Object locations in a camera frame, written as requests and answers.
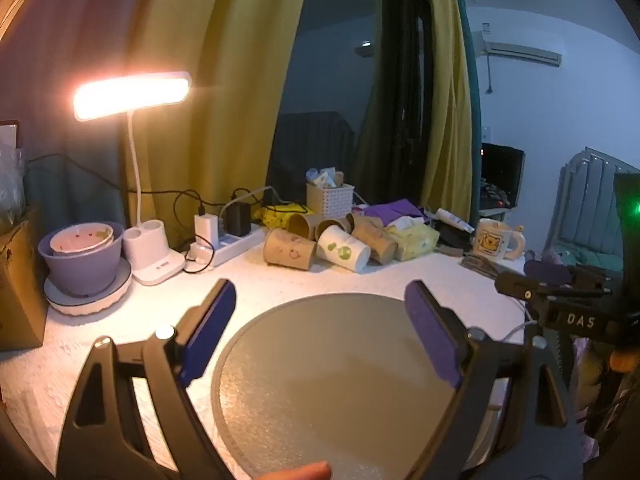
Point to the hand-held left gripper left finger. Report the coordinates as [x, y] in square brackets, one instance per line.
[210, 332]

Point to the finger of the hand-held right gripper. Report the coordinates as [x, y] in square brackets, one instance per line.
[547, 271]
[515, 286]

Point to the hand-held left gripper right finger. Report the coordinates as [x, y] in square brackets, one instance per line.
[431, 332]

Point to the brown paper cup with face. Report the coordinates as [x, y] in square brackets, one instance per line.
[290, 251]

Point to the white cup with green print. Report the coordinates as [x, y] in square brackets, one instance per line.
[345, 250]

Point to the person's left hand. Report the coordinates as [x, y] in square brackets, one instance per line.
[305, 472]

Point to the white mug with yellow print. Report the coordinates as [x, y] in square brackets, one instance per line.
[492, 242]

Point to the black pouch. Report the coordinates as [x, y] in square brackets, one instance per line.
[451, 239]

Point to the grey slatted chair back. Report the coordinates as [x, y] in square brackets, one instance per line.
[585, 200]

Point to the white power strip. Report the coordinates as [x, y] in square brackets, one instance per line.
[227, 250]

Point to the white tube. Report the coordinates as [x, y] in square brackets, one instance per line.
[454, 220]

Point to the yellow-green tissue pack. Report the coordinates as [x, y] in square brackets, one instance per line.
[412, 241]

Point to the white charger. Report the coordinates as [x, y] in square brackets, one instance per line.
[206, 225]

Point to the round grey mat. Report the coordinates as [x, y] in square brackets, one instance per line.
[325, 360]

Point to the black power adapter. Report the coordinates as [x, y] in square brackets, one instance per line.
[238, 220]

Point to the white round stand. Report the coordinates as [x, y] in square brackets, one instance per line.
[90, 302]

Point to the purple cloth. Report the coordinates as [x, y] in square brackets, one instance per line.
[395, 208]

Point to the yellow pouch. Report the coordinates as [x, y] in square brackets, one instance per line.
[275, 216]

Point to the purple bowl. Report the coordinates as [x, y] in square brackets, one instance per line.
[82, 272]

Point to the white patterned bowl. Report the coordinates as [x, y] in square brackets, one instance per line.
[80, 241]

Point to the white plastic basket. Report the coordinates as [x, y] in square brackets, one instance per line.
[330, 201]

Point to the teal curtain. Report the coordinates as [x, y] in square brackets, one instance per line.
[474, 110]

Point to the small packets in basket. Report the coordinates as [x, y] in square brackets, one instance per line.
[324, 177]

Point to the cardboard box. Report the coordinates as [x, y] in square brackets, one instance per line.
[15, 285]

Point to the yellow curtain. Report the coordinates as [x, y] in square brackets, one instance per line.
[220, 85]
[445, 85]

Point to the white air conditioner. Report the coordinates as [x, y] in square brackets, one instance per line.
[520, 50]

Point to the white desk lamp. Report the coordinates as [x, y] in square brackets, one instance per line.
[132, 95]

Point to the clear plastic bag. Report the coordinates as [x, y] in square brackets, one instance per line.
[10, 180]

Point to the glass sliding door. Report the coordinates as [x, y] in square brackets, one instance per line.
[350, 75]

